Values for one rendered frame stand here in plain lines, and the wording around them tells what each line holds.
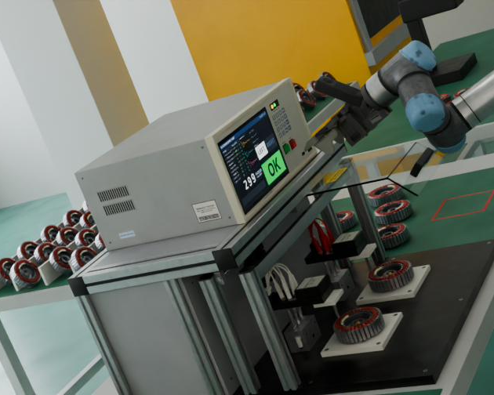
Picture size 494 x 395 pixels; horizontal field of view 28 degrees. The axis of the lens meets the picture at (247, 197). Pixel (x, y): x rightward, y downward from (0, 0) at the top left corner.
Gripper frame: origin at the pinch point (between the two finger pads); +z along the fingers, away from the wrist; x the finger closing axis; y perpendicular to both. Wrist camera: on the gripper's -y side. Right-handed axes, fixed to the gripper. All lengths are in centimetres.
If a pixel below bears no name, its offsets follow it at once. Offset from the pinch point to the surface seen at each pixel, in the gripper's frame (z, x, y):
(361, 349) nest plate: 10, -28, 40
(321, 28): 128, 327, -40
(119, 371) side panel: 54, -42, 9
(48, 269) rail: 153, 61, -29
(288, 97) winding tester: 2.6, 10.7, -11.3
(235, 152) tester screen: 3.5, -22.0, -9.3
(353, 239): 10.5, 1.3, 24.5
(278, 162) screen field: 7.2, -5.6, -1.3
